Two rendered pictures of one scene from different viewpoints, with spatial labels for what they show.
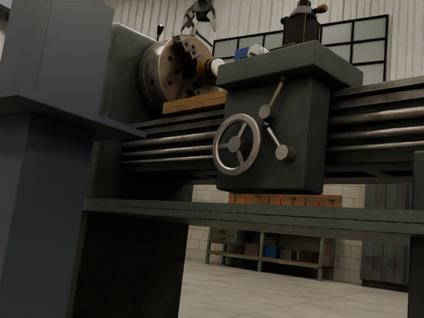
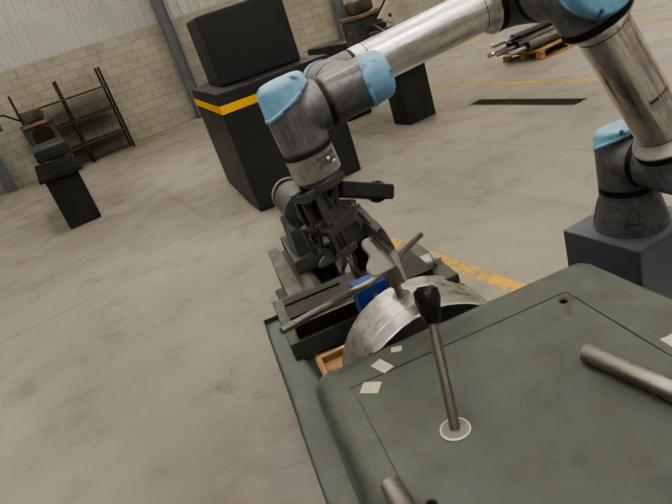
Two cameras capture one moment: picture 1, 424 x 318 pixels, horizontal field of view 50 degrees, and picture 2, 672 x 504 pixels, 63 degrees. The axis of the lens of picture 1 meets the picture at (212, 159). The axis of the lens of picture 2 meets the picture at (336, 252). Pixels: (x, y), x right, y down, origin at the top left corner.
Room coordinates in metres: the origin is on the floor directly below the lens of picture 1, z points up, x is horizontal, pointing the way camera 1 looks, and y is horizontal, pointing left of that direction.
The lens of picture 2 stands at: (2.47, 0.55, 1.73)
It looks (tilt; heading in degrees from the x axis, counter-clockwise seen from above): 24 degrees down; 215
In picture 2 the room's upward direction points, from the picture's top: 19 degrees counter-clockwise
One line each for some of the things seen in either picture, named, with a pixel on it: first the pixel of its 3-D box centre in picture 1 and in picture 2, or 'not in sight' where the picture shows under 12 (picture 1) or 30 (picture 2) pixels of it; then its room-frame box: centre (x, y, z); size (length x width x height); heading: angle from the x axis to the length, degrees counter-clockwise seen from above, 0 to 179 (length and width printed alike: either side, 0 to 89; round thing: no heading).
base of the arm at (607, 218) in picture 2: not in sight; (628, 201); (1.23, 0.47, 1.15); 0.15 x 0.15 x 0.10
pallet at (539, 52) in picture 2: not in sight; (549, 44); (-7.11, -1.00, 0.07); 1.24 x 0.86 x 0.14; 144
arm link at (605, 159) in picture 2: not in sight; (627, 152); (1.23, 0.48, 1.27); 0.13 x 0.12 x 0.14; 46
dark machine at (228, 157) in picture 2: not in sight; (260, 97); (-2.71, -3.38, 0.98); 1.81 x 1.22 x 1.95; 50
